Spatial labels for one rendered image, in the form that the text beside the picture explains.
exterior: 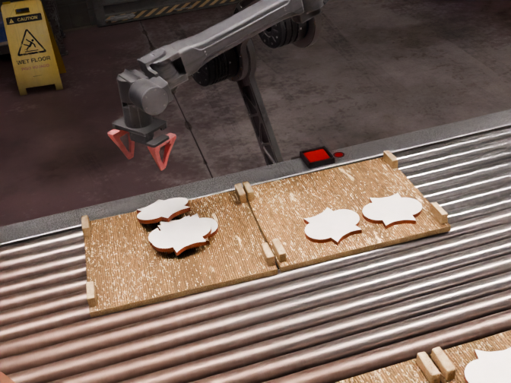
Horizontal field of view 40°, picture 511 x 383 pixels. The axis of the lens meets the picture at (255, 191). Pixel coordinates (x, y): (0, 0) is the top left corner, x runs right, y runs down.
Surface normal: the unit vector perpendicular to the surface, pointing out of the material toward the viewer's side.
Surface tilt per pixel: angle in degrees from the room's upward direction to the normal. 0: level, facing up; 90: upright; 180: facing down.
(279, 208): 0
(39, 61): 77
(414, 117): 0
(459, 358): 0
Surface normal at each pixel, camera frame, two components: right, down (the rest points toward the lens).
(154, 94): 0.57, 0.40
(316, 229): -0.09, -0.84
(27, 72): 0.18, 0.39
